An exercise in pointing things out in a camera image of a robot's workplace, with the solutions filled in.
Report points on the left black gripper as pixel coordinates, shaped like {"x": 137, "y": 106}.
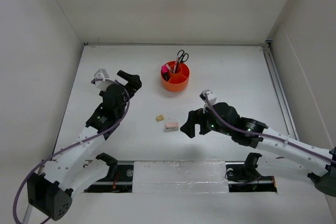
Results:
{"x": 133, "y": 85}

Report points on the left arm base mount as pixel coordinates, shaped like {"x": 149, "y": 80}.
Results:
{"x": 119, "y": 178}

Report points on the black gel pen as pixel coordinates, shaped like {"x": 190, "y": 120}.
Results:
{"x": 178, "y": 65}

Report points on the pink white eraser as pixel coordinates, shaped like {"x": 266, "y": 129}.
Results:
{"x": 171, "y": 126}

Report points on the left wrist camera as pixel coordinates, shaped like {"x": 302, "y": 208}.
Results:
{"x": 99, "y": 79}

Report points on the red clear pen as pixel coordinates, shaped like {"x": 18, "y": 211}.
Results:
{"x": 176, "y": 65}

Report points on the small tan eraser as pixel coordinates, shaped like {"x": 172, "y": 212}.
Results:
{"x": 159, "y": 118}

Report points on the orange round divided container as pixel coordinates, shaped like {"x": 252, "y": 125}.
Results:
{"x": 177, "y": 81}

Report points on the aluminium rail right side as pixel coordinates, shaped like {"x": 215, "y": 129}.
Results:
{"x": 275, "y": 78}

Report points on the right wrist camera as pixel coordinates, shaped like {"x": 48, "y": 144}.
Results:
{"x": 209, "y": 99}

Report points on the black handled scissors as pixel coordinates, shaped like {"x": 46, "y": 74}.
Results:
{"x": 184, "y": 56}

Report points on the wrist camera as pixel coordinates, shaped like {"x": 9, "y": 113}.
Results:
{"x": 99, "y": 79}
{"x": 209, "y": 99}

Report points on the pink capped black highlighter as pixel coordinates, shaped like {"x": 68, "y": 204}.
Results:
{"x": 165, "y": 73}

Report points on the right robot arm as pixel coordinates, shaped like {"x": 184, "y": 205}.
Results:
{"x": 274, "y": 155}

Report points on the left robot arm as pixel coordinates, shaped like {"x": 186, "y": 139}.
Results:
{"x": 75, "y": 168}

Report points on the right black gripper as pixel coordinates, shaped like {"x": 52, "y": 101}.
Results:
{"x": 195, "y": 116}

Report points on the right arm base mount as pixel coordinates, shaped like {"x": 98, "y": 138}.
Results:
{"x": 243, "y": 177}

